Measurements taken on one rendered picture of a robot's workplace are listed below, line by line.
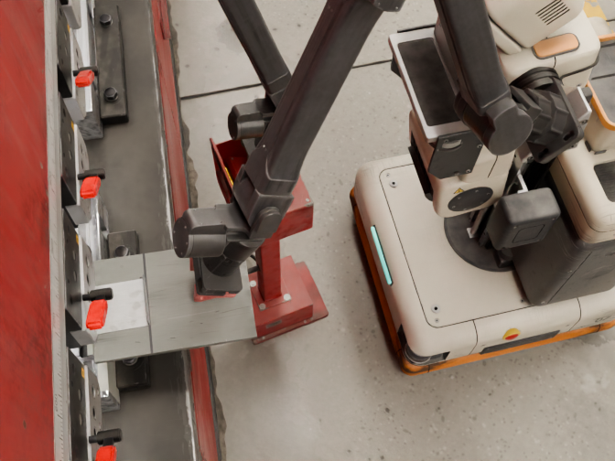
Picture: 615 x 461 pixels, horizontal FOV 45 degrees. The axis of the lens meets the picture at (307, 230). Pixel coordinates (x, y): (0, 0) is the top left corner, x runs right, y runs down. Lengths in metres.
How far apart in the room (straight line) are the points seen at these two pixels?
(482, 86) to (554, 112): 0.17
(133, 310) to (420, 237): 1.07
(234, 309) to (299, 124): 0.41
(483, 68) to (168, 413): 0.77
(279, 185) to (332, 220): 1.44
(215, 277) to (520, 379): 1.38
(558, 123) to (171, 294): 0.68
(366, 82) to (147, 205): 1.42
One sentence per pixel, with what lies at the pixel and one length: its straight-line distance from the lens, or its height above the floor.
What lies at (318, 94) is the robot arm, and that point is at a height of 1.42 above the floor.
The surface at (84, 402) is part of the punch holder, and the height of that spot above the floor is 1.19.
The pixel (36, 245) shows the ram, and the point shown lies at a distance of 0.92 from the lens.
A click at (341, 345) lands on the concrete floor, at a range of 2.28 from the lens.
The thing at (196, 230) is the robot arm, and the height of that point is 1.25.
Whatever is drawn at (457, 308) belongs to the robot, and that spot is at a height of 0.28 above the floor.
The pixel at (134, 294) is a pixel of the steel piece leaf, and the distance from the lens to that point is 1.28.
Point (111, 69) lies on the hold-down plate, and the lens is 1.66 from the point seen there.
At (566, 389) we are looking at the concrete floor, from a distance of 2.39.
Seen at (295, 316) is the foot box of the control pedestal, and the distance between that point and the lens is 2.23.
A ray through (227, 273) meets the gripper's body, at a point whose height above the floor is 1.12.
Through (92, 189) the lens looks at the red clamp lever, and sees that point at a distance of 1.11.
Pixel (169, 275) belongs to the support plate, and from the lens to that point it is 1.29.
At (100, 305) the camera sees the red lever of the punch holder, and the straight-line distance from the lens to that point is 1.05.
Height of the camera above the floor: 2.17
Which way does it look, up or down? 64 degrees down
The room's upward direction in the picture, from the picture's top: 3 degrees clockwise
